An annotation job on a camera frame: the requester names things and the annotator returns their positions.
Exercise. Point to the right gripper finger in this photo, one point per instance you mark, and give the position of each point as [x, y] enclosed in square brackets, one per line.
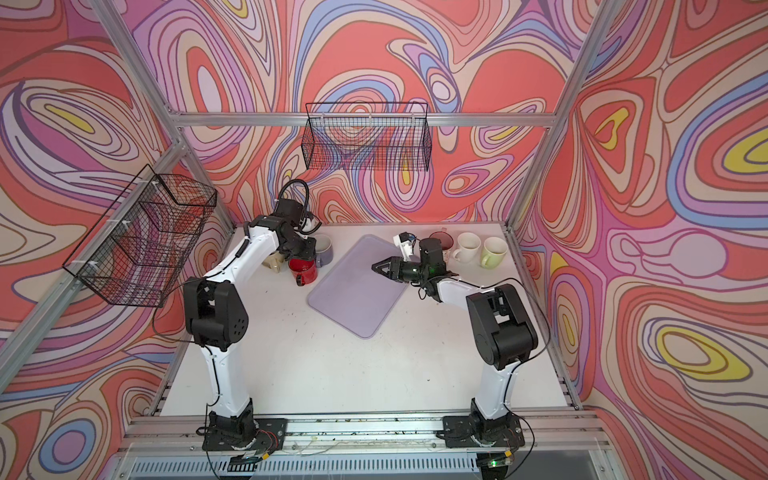
[386, 263]
[383, 270]

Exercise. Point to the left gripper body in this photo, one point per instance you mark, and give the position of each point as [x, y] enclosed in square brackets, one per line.
[300, 247]

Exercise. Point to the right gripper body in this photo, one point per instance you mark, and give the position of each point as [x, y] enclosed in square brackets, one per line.
[407, 271]

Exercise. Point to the red mug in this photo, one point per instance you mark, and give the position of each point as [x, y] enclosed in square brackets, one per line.
[304, 272]

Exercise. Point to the beige speckled mug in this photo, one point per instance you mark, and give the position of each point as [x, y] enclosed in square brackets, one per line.
[274, 262]

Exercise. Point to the purple grey mug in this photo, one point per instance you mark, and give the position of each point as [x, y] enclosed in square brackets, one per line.
[324, 250]

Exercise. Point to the pink mug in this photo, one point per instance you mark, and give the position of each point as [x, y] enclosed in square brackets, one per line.
[445, 239]

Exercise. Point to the white mug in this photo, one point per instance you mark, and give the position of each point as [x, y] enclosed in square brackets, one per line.
[467, 247]

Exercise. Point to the light green mug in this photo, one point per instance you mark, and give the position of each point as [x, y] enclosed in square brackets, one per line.
[494, 251]

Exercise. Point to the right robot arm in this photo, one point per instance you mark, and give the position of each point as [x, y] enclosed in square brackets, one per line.
[503, 332]

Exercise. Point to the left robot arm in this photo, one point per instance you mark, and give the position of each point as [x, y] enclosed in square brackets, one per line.
[216, 317]

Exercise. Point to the lilac plastic tray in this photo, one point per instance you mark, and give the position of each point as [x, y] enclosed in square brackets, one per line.
[354, 296]

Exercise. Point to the black wire basket back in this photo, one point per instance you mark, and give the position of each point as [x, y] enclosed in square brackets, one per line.
[367, 136]

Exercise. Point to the black wire basket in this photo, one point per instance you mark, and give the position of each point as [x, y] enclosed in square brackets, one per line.
[367, 136]
[143, 249]

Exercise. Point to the black wire basket left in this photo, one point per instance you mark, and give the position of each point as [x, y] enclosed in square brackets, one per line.
[143, 249]

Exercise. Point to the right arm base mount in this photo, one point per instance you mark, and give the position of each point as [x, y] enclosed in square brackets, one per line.
[470, 431]

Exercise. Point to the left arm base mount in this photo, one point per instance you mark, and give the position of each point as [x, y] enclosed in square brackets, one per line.
[260, 435]

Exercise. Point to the aluminium front rail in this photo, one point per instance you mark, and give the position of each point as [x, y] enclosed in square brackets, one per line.
[545, 444]

